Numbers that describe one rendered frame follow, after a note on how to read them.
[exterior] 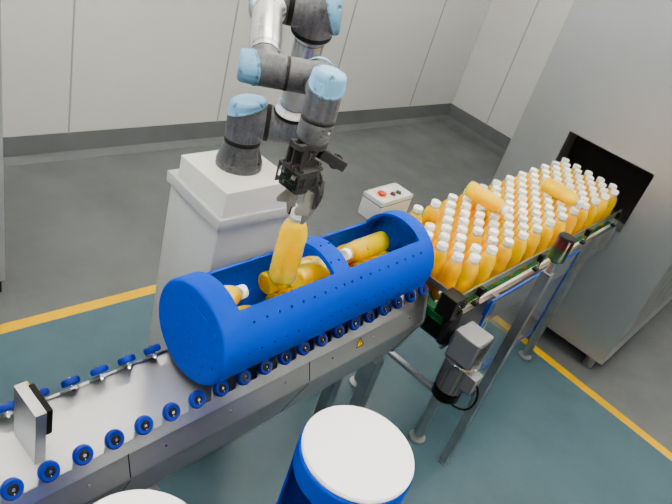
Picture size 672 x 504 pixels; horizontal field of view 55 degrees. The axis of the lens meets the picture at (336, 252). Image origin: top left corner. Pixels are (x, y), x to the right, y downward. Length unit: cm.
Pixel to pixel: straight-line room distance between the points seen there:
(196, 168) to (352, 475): 107
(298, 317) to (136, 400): 45
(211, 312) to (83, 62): 308
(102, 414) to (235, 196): 74
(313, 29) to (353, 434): 104
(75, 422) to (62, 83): 307
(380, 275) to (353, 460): 60
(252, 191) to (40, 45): 252
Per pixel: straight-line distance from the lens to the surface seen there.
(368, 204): 250
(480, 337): 239
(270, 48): 146
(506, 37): 686
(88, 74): 448
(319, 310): 174
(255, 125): 201
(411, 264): 203
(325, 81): 132
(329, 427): 160
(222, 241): 206
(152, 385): 174
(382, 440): 162
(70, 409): 169
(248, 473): 277
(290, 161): 142
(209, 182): 202
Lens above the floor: 220
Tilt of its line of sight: 32 degrees down
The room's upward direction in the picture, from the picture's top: 18 degrees clockwise
